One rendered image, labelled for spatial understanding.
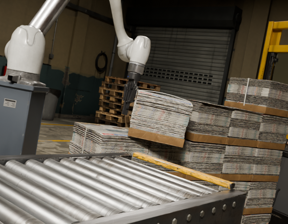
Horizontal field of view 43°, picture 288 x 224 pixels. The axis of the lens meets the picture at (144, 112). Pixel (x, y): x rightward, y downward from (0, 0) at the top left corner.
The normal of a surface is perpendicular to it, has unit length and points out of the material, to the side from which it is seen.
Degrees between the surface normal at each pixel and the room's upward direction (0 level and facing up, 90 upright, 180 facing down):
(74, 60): 90
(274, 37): 90
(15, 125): 90
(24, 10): 90
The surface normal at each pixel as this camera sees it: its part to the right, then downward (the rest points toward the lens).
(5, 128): -0.09, 0.04
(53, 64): 0.76, 0.17
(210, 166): 0.54, 0.14
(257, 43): -0.62, -0.07
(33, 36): 0.53, -0.21
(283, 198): -0.82, -0.12
